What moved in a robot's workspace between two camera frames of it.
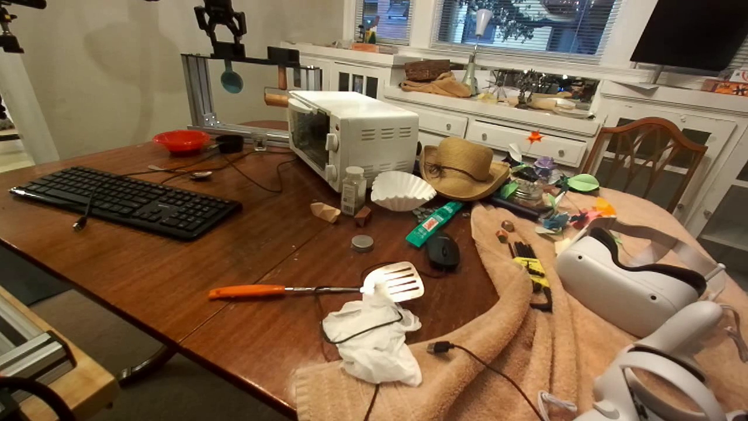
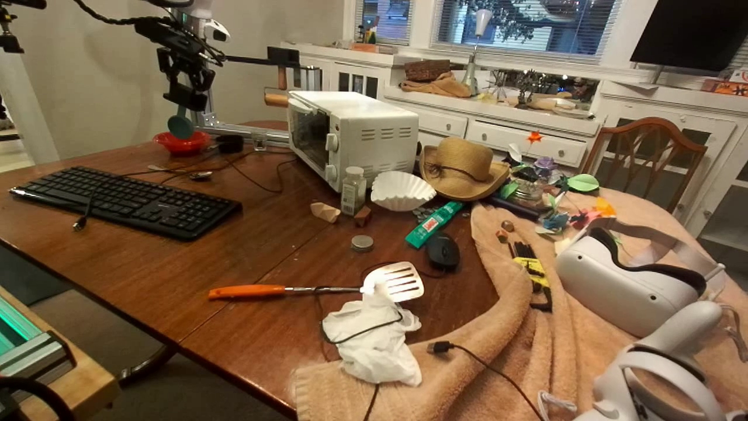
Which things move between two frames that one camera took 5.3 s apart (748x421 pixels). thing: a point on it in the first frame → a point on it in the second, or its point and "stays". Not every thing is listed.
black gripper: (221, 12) → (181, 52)
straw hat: (462, 168) stays
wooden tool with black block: (281, 58) stays
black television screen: (692, 33) stays
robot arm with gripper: (229, 81) → (185, 99)
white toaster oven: (334, 130) stays
